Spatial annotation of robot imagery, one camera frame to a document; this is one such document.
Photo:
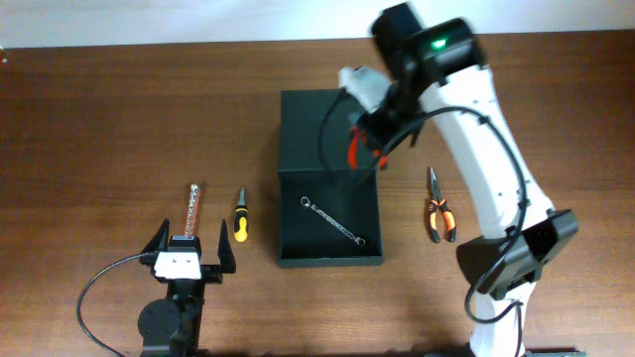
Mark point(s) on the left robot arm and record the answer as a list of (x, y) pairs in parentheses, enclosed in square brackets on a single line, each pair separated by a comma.
[(170, 325)]

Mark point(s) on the yellow black screwdriver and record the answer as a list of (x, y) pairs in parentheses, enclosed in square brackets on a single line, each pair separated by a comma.
[(240, 229)]

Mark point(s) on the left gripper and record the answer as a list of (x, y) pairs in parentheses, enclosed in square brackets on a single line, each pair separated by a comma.
[(225, 259)]

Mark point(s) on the black open box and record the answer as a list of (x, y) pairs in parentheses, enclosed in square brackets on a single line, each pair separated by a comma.
[(312, 163)]

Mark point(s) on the orange black long-nose pliers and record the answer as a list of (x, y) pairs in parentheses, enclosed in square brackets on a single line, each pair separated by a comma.
[(439, 204)]

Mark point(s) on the orange handled metal file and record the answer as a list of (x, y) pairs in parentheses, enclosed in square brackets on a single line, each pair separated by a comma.
[(192, 210)]

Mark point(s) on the silver ring spanner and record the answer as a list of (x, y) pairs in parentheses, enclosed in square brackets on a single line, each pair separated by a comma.
[(306, 202)]

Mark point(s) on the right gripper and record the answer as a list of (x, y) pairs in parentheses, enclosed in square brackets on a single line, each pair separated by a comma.
[(379, 135)]

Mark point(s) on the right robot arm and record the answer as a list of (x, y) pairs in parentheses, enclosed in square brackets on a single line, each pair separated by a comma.
[(440, 75)]

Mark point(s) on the red small cutting pliers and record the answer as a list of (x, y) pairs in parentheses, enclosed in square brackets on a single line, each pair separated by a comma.
[(353, 151)]

